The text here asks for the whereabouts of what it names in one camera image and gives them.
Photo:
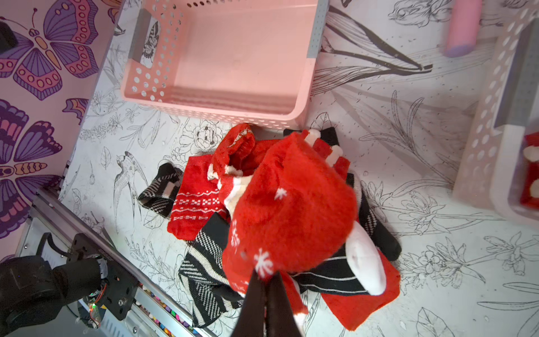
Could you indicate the red patterned sock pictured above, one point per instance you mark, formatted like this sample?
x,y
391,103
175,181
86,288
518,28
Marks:
x,y
196,201

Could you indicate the black white striped sock left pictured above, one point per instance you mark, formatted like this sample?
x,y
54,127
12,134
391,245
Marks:
x,y
160,195

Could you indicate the red snowflake santa sock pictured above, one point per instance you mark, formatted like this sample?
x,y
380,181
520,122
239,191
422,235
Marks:
x,y
297,215

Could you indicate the black pinstripe sock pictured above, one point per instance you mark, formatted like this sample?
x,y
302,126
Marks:
x,y
370,236

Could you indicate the pink plastic basket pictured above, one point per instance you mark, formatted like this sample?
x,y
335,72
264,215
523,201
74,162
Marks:
x,y
230,61

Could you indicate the red penguin sock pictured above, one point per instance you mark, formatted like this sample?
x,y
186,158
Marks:
x,y
529,196

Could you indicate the black white striped sock lower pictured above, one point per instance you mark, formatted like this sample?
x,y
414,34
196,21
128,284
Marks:
x,y
203,276

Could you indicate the red bear sock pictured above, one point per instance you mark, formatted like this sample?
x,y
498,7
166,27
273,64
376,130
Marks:
x,y
239,153

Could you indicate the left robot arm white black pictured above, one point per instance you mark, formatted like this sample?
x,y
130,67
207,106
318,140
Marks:
x,y
35,288

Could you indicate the black white striped sock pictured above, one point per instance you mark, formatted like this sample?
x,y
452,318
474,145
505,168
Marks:
x,y
203,276
160,195

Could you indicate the purple pink garden trowel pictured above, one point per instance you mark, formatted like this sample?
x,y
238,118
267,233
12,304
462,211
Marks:
x,y
463,28

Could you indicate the white plastic basket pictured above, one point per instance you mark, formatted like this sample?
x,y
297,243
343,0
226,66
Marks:
x,y
492,171

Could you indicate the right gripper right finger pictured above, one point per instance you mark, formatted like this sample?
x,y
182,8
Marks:
x,y
279,319

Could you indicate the red sock right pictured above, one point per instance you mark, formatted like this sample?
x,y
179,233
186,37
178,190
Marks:
x,y
352,311

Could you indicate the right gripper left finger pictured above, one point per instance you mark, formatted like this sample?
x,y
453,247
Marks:
x,y
251,320

